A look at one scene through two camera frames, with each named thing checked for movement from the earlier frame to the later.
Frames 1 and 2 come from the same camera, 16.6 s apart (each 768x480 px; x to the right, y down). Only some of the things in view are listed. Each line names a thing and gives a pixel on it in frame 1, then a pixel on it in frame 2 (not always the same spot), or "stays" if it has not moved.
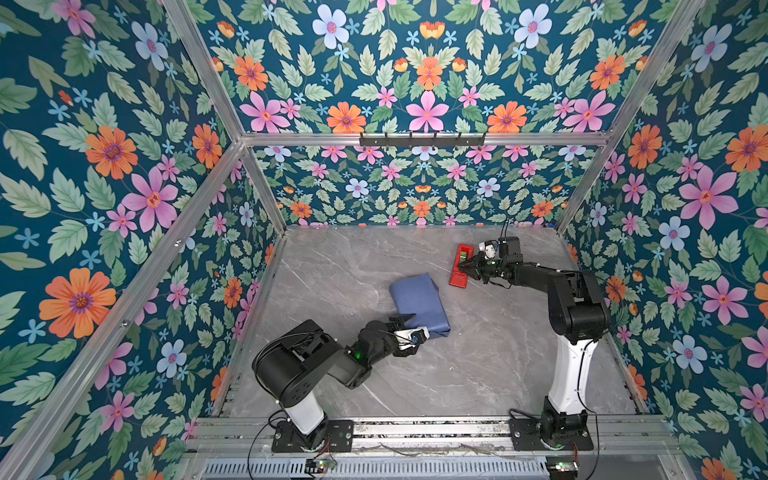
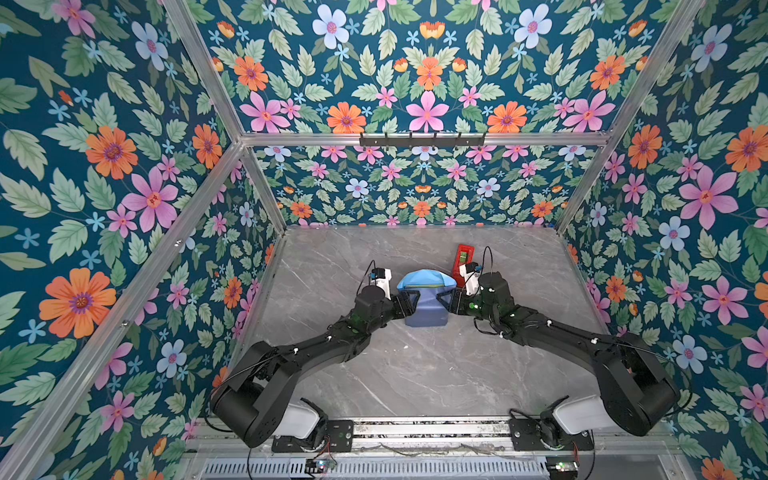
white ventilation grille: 443,468 stays
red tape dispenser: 457,277 stays
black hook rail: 422,142 stays
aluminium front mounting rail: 210,437 stays
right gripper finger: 471,266 to 450,300
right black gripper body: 491,268 to 473,306
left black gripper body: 394,326 to 391,309
